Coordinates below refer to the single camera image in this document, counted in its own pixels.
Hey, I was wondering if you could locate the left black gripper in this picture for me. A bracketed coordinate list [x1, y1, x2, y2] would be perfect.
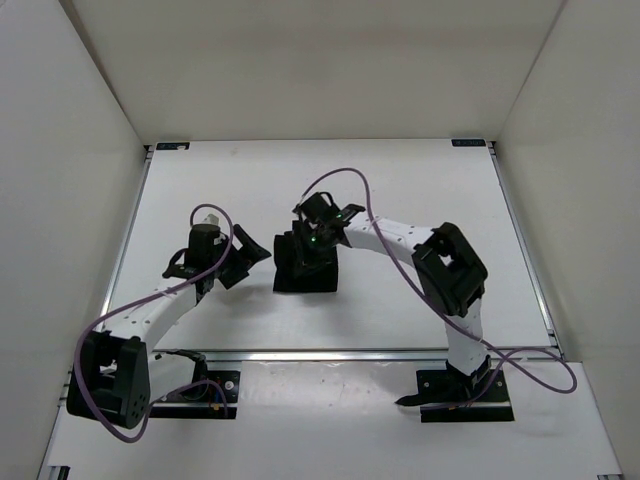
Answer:
[210, 223, 271, 288]

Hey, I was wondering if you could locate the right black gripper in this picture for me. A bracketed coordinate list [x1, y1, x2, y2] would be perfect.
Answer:
[293, 226, 332, 279]

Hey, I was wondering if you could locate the black skirt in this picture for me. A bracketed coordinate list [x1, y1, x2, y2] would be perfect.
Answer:
[273, 231, 339, 294]

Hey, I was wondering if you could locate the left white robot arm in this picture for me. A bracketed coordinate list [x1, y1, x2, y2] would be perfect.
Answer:
[66, 223, 271, 429]

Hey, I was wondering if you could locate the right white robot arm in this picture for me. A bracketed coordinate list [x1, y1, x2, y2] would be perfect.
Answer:
[274, 195, 490, 401]

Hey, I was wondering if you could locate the left table label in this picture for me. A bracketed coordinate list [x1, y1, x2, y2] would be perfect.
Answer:
[155, 142, 190, 151]

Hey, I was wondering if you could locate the table label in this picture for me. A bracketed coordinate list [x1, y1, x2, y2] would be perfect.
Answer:
[155, 142, 190, 151]
[451, 138, 487, 148]

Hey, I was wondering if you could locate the right table label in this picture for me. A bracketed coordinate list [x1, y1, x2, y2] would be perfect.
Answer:
[451, 138, 487, 148]

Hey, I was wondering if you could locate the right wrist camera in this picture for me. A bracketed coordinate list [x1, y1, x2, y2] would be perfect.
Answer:
[293, 191, 340, 224]

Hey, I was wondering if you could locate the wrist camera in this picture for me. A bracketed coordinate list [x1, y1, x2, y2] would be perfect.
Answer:
[293, 191, 340, 224]
[199, 214, 220, 226]

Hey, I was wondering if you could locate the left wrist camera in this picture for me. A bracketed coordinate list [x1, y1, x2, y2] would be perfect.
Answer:
[199, 214, 220, 226]

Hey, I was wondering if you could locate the aluminium front rail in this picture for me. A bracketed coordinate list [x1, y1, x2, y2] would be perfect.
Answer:
[159, 347, 561, 364]

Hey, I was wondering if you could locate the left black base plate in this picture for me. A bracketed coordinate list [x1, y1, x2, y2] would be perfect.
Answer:
[150, 364, 241, 420]

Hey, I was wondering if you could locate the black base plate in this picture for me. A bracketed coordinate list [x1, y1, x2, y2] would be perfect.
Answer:
[395, 369, 515, 423]
[150, 364, 241, 420]

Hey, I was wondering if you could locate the left aluminium side rail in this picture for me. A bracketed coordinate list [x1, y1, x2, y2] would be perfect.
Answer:
[99, 144, 155, 317]

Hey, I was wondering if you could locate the aluminium side rail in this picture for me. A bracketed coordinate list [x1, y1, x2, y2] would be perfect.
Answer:
[487, 141, 564, 357]
[99, 144, 155, 317]

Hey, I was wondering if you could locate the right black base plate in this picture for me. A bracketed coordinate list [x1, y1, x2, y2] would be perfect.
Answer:
[395, 369, 515, 423]

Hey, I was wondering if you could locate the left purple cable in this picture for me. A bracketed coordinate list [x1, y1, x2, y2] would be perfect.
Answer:
[72, 203, 236, 445]

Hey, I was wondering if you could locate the purple cable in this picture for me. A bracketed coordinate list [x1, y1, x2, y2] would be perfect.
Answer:
[72, 203, 236, 445]
[294, 168, 579, 414]

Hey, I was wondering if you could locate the right aluminium side rail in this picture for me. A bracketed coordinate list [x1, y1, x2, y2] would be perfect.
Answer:
[487, 141, 564, 357]

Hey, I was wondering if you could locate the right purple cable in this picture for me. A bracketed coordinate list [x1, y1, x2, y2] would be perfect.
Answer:
[294, 168, 579, 414]

